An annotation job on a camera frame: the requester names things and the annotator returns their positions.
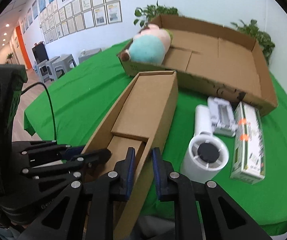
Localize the wall of framed certificates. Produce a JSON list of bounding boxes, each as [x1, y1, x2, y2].
[[19, 0, 123, 44]]

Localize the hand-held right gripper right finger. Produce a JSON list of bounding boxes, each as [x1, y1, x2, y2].
[[151, 148, 271, 240]]

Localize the green tablecloth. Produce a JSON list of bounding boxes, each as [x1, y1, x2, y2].
[[24, 39, 287, 237]]

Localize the black cabinet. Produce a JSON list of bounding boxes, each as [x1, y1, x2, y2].
[[32, 41, 49, 62]]

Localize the white green medicine box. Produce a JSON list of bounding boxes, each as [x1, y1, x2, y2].
[[230, 102, 266, 185]]

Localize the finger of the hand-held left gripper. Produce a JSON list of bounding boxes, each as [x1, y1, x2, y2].
[[21, 148, 112, 180], [14, 141, 84, 166]]

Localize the grey plastic stool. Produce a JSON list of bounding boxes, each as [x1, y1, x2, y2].
[[36, 59, 59, 83], [55, 54, 77, 77]]

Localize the light grey plastic holder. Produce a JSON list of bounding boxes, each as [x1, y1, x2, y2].
[[207, 96, 237, 138]]

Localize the white handheld vacuum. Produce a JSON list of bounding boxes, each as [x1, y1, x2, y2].
[[181, 104, 230, 183]]

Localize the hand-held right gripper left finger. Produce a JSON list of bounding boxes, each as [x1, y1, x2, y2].
[[17, 147, 136, 240]]

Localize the green leafy plant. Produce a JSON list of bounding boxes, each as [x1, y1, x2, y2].
[[231, 19, 276, 67], [134, 0, 179, 29]]

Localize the black cable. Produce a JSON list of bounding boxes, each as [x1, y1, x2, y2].
[[21, 82, 58, 142]]

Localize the narrow cardboard box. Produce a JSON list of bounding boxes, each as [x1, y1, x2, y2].
[[81, 70, 179, 235]]

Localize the pink and blue plush toy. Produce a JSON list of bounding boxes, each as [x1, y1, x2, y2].
[[121, 24, 174, 65]]

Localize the orange door panel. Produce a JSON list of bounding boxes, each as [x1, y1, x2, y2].
[[15, 26, 33, 70]]

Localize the large cardboard box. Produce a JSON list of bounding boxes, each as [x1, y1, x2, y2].
[[116, 14, 279, 117]]

